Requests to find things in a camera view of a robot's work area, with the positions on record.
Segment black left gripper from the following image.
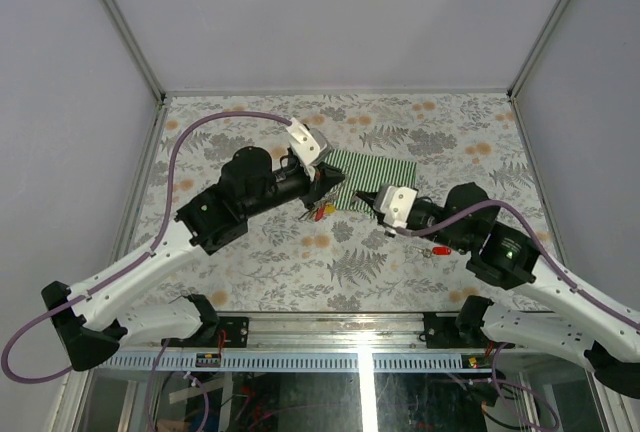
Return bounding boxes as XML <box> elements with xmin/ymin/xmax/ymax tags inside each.
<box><xmin>244</xmin><ymin>162</ymin><xmax>346</xmax><ymax>220</ymax></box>

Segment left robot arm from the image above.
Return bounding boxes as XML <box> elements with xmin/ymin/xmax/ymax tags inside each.
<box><xmin>41</xmin><ymin>147</ymin><xmax>345</xmax><ymax>371</ymax></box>

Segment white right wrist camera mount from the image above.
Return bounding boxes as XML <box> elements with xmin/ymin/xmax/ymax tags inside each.
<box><xmin>373</xmin><ymin>185</ymin><xmax>418</xmax><ymax>230</ymax></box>

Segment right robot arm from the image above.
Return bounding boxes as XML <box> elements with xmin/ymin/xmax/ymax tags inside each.
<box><xmin>354</xmin><ymin>182</ymin><xmax>639</xmax><ymax>398</ymax></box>

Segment green white striped cloth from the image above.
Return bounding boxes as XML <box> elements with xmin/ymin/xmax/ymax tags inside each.
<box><xmin>325</xmin><ymin>150</ymin><xmax>417</xmax><ymax>213</ymax></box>

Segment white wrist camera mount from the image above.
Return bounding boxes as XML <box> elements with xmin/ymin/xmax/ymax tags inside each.
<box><xmin>373</xmin><ymin>185</ymin><xmax>418</xmax><ymax>230</ymax></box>
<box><xmin>286</xmin><ymin>118</ymin><xmax>333</xmax><ymax>180</ymax></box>

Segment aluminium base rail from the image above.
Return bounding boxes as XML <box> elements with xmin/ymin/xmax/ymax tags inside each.
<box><xmin>104</xmin><ymin>312</ymin><xmax>495</xmax><ymax>373</ymax></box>

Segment silver keys bunch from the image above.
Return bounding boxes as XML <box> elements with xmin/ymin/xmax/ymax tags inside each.
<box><xmin>298</xmin><ymin>197</ymin><xmax>336</xmax><ymax>222</ymax></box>

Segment floral tablecloth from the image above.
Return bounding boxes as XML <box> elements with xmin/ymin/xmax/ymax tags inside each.
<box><xmin>134</xmin><ymin>93</ymin><xmax>553</xmax><ymax>312</ymax></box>

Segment left aluminium frame post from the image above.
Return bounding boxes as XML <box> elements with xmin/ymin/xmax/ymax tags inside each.
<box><xmin>98</xmin><ymin>0</ymin><xmax>166</xmax><ymax>103</ymax></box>

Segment aluminium frame post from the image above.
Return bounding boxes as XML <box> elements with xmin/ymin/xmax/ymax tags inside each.
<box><xmin>507</xmin><ymin>0</ymin><xmax>572</xmax><ymax>101</ymax></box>
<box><xmin>98</xmin><ymin>0</ymin><xmax>166</xmax><ymax>103</ymax></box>

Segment right aluminium frame post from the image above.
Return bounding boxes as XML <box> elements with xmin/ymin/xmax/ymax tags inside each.
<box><xmin>507</xmin><ymin>0</ymin><xmax>572</xmax><ymax>101</ymax></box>

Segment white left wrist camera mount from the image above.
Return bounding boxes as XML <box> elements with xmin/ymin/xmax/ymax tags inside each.
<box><xmin>286</xmin><ymin>118</ymin><xmax>333</xmax><ymax>180</ymax></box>

